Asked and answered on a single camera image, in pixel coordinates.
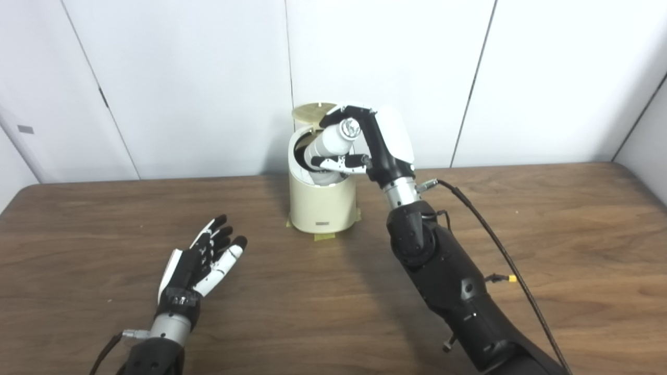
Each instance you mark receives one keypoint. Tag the small white plastic bottle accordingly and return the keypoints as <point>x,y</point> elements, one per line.
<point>328,146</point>

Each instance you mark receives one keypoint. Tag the cream round bin lid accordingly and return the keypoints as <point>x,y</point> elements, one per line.
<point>310,112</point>

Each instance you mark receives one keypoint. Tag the grey wall label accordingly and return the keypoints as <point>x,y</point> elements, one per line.
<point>25,129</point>

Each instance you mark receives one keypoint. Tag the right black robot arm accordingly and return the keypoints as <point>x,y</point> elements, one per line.
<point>448,276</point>

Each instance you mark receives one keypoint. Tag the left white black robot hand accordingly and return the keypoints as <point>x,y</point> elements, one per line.
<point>185,273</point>

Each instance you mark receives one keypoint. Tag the cream-colored bin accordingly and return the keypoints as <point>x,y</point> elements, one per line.
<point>323,205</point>

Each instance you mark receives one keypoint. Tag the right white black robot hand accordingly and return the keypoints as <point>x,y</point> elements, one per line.
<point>391,140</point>

